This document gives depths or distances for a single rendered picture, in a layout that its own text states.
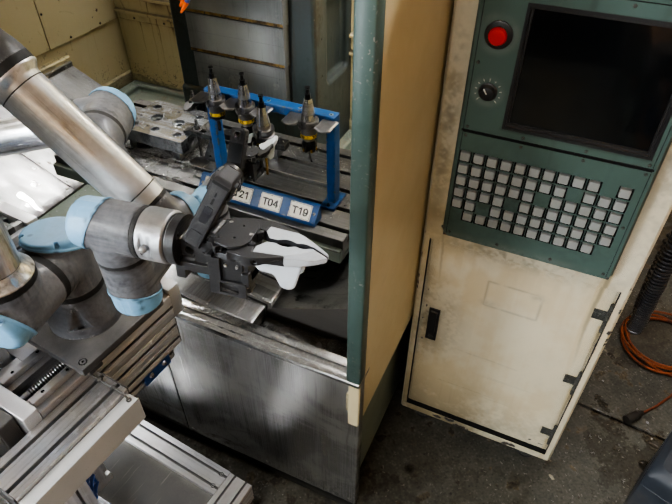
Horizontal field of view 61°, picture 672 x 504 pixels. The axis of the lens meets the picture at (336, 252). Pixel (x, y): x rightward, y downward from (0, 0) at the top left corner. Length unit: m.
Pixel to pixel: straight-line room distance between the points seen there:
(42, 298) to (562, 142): 1.12
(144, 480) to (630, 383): 2.00
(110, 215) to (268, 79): 1.78
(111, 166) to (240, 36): 1.63
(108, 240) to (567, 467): 2.03
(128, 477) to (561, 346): 1.48
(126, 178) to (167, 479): 1.39
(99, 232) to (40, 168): 1.97
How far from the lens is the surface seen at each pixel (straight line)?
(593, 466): 2.53
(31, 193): 2.69
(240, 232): 0.75
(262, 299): 1.88
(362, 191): 1.10
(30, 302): 1.09
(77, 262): 1.17
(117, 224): 0.81
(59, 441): 1.26
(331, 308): 1.74
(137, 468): 2.20
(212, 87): 1.88
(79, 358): 1.25
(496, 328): 1.90
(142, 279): 0.88
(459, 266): 1.77
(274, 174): 2.09
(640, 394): 2.81
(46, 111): 0.96
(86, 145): 0.95
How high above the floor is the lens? 2.06
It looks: 42 degrees down
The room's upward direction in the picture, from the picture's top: straight up
